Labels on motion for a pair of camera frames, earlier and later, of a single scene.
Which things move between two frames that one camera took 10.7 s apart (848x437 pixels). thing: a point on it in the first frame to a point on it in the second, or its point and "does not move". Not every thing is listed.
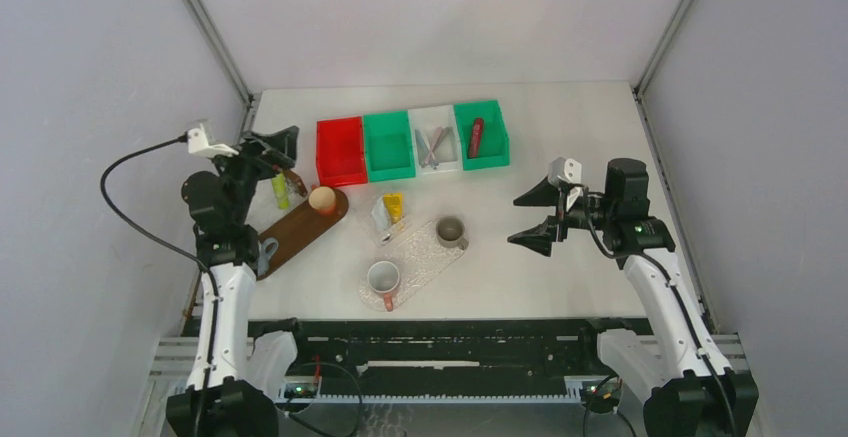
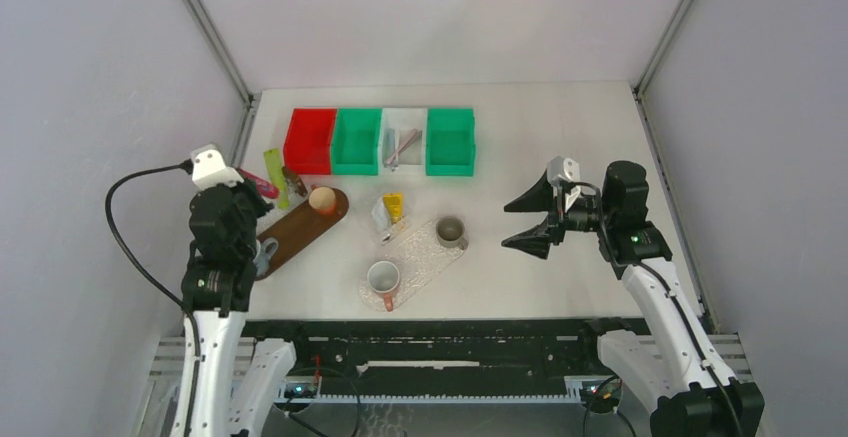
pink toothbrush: x=437 y=133 to x=401 y=146
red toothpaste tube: x=476 y=138 to x=264 y=187
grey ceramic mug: x=450 y=231 does not move
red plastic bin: x=340 y=153 to x=308 y=143
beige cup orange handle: x=322 y=199 does not move
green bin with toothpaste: x=494 y=148 to x=450 y=142
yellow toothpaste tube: x=394 y=203 does not move
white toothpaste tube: x=380 y=216 does not move
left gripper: x=280 y=149 to x=250 y=187
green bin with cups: x=389 y=142 to x=356 y=141
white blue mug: x=263 y=256 does not move
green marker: x=280 y=190 does not move
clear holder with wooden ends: x=294 y=186 does not move
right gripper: x=540 y=237 does not move
